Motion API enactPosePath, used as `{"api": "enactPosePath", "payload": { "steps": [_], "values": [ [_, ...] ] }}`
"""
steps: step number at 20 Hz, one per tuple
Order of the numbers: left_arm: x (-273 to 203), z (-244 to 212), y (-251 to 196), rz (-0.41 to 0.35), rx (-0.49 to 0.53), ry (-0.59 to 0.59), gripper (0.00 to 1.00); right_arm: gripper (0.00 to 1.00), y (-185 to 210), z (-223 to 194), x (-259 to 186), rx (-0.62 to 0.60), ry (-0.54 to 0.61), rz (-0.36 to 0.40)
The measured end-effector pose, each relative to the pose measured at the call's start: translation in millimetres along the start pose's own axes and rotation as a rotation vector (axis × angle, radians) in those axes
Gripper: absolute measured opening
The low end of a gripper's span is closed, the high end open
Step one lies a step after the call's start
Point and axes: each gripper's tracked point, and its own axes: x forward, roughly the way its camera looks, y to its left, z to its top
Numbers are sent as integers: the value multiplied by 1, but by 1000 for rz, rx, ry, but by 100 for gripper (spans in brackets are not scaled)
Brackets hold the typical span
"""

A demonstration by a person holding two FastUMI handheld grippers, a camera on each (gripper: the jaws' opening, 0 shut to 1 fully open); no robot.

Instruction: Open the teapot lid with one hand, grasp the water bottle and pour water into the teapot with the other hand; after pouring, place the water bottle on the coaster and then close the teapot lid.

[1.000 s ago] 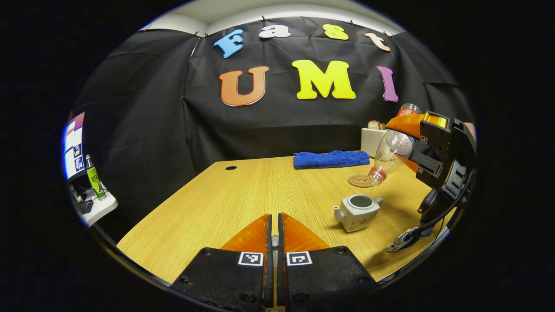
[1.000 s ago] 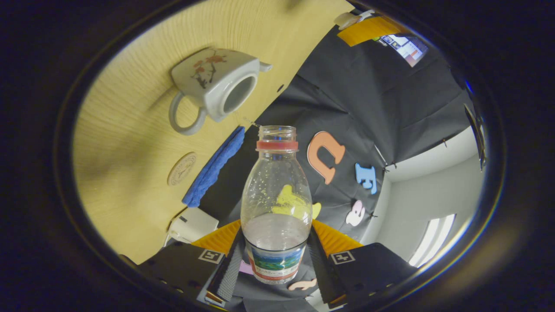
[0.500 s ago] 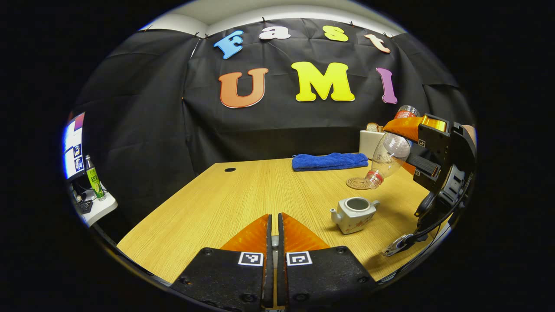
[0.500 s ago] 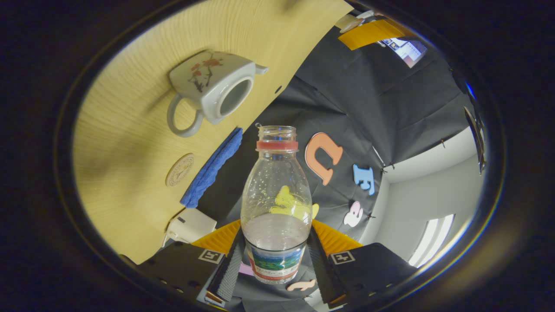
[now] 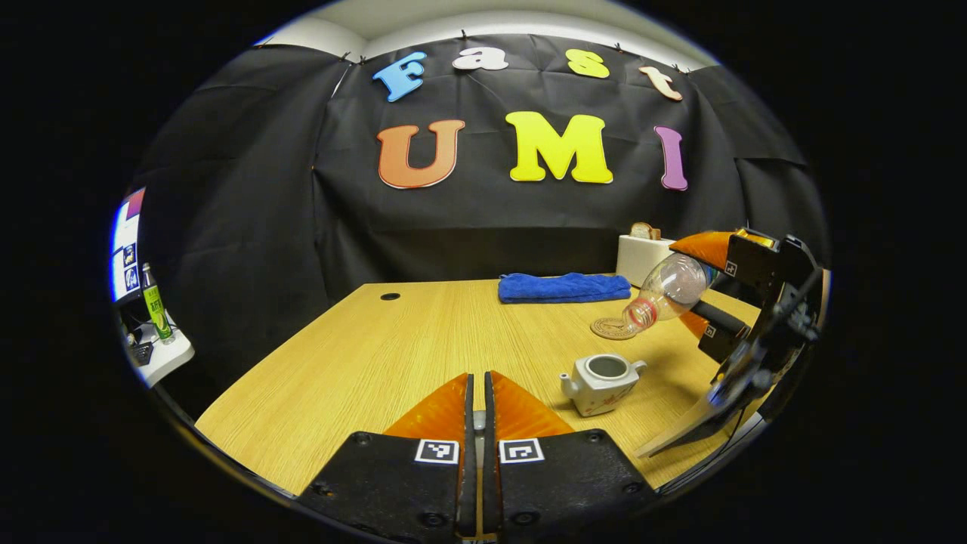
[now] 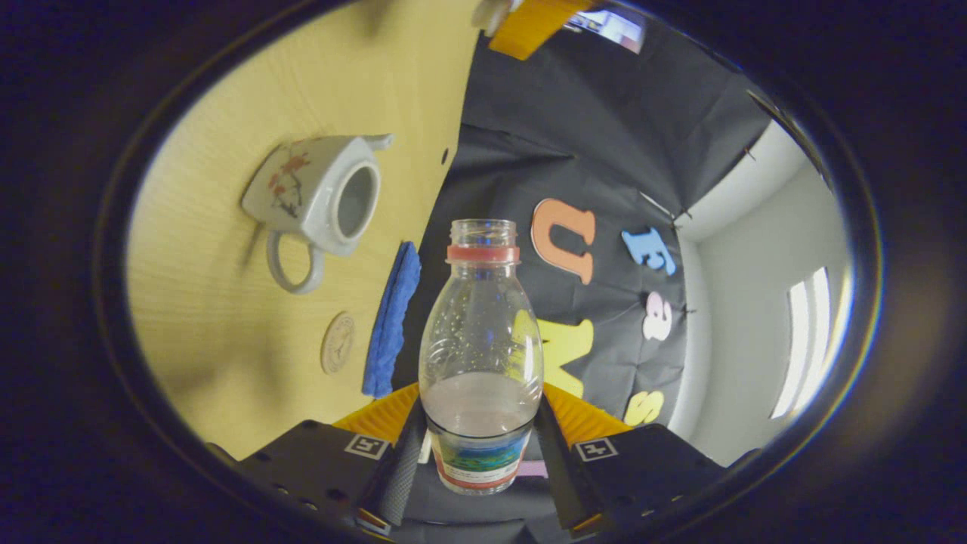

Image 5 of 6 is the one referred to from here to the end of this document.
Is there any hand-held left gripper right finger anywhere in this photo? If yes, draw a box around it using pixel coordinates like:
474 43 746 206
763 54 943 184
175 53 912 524
482 370 660 541

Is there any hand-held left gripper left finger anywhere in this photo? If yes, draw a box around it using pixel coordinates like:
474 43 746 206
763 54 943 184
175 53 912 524
297 372 477 541

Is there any clear plastic water bottle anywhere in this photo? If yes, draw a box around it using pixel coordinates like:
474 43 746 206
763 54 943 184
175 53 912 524
622 252 711 333

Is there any round brown coaster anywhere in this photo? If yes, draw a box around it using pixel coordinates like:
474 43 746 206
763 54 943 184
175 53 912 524
590 317 641 341

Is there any white floral teacup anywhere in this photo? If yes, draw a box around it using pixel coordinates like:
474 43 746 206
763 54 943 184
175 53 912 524
560 354 648 418

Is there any green drink bottle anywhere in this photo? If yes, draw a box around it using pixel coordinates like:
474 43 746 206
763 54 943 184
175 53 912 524
141 263 176 345

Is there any white toaster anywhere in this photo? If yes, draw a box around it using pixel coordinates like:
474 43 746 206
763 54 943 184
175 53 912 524
616 234 677 288

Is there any blue folded towel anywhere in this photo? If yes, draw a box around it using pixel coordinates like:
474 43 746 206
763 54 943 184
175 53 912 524
498 272 632 304

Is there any black backdrop cloth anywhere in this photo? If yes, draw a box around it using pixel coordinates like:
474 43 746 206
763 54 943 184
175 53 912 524
128 34 828 394

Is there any white side table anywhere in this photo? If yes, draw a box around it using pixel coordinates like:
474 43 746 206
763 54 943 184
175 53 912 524
125 321 196 388

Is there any computer monitor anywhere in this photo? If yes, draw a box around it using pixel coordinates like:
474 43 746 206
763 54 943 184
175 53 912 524
111 187 146 303

